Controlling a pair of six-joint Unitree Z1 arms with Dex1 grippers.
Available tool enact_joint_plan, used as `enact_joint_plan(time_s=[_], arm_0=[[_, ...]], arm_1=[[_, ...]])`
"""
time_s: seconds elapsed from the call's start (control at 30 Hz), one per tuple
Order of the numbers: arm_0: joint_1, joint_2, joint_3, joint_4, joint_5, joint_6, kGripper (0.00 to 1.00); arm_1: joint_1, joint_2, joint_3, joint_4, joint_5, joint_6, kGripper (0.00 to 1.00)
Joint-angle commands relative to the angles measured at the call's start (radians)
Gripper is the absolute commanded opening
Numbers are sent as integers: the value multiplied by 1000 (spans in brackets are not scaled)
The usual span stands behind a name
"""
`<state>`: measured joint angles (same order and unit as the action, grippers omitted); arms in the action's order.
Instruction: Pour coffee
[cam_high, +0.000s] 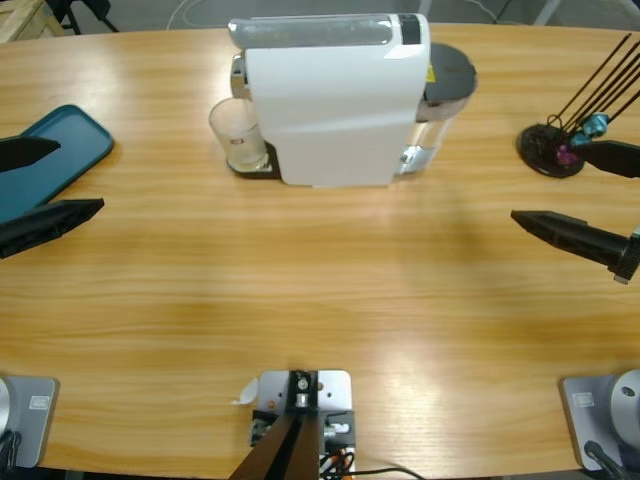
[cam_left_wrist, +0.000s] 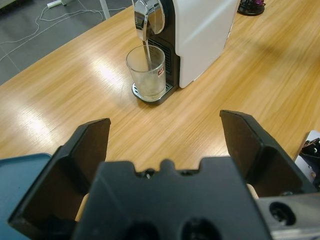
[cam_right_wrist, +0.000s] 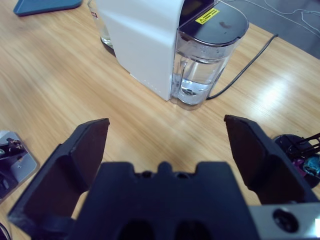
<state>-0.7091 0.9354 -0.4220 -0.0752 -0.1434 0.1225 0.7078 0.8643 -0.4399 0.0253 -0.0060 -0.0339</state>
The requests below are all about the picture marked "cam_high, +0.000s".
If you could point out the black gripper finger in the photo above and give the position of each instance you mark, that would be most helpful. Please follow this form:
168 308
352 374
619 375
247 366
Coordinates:
45 222
25 151

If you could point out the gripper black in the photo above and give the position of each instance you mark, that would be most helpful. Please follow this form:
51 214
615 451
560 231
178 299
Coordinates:
636 231

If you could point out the clear drinking glass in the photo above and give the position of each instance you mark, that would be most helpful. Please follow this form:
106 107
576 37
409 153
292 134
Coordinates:
237 135

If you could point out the white capsule coffee machine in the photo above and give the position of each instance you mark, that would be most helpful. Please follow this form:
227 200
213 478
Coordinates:
330 110

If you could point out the silver coffee machine lever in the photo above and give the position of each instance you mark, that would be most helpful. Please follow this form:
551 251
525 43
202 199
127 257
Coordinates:
310 31

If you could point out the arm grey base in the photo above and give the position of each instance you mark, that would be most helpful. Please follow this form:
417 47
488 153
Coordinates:
35 425
580 420

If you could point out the purple coffee capsule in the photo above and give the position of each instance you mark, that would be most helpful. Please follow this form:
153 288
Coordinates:
565 156

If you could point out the teal plastic tray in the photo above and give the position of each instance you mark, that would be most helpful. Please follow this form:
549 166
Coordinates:
70 135

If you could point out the black capsule holder with rods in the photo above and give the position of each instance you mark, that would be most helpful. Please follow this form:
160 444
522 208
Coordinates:
542 155

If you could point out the wooden crate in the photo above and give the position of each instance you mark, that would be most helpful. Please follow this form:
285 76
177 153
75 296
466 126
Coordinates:
25 17

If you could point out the black chair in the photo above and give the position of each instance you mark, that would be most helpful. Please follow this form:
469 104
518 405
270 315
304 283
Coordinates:
80 10

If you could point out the clear water tank black lid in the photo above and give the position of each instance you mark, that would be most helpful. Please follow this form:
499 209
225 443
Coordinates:
450 70

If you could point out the grey metal leg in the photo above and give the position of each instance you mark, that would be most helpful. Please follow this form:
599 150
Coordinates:
547 10

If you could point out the white paper tab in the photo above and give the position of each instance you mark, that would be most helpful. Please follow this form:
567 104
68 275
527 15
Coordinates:
245 395

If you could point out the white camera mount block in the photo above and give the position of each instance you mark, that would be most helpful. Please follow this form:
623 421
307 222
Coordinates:
332 387

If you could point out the dark camera post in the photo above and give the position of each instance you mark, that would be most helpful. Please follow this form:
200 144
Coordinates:
290 450

